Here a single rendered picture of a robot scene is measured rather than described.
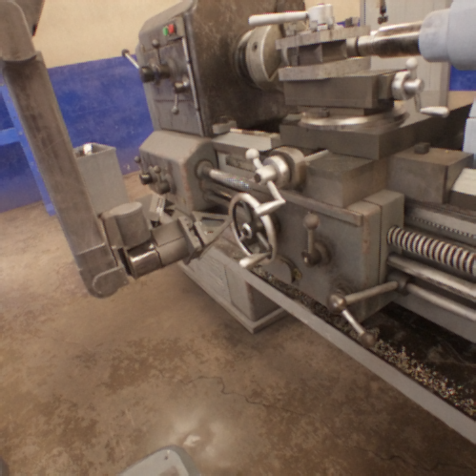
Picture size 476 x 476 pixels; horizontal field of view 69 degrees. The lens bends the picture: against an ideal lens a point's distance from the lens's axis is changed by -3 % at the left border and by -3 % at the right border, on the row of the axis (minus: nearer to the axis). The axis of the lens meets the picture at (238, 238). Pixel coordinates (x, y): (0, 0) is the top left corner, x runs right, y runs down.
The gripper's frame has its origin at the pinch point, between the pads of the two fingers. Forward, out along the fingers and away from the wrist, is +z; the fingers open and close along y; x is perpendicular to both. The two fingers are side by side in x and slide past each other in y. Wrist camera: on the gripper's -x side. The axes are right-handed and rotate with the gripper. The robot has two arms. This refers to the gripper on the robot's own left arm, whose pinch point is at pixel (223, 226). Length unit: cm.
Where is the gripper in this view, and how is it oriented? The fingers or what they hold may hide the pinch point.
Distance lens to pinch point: 71.0
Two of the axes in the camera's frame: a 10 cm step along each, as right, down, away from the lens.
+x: 4.8, 8.6, -2.0
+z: 8.3, -3.6, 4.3
